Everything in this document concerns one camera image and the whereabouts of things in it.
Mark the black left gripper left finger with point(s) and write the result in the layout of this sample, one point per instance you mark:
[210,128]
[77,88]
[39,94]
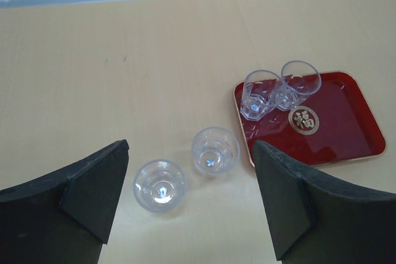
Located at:
[65,216]

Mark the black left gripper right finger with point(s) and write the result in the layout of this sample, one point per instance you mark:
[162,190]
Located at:
[314,217]

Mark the clear faceted glass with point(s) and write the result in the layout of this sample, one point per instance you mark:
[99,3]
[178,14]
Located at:
[260,94]
[215,151]
[300,80]
[159,186]

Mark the red lacquer tray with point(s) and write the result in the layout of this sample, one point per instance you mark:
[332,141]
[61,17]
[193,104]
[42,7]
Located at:
[333,125]

